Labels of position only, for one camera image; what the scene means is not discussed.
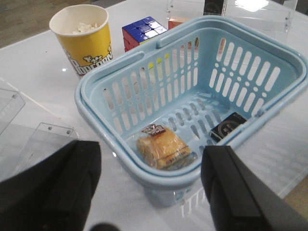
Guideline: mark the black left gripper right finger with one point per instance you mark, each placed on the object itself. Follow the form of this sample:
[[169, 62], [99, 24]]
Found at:
[[239, 200]]

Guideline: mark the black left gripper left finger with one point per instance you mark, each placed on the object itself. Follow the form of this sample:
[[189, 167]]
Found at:
[[54, 194]]

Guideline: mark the black tissue pack front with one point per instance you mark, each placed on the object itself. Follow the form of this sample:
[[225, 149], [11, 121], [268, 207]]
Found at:
[[227, 126]]

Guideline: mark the black tissue pack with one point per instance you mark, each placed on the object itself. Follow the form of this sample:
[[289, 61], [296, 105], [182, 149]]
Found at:
[[215, 7], [227, 126]]

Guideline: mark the bread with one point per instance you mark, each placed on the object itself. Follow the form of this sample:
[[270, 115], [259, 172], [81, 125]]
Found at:
[[161, 148]]

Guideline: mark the light blue plastic basket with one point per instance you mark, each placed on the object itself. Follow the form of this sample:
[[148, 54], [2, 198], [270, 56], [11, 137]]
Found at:
[[190, 79]]

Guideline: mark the black tissue pack rear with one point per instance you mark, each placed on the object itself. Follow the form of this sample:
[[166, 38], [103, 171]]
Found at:
[[215, 7]]

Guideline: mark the clear acrylic shelf left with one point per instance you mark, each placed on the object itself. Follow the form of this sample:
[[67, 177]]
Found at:
[[28, 132]]

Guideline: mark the colourful Rubik's cube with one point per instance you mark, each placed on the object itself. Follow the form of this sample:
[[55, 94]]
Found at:
[[139, 32]]

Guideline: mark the orange snack box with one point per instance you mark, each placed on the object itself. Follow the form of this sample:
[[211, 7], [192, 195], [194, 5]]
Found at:
[[175, 21]]

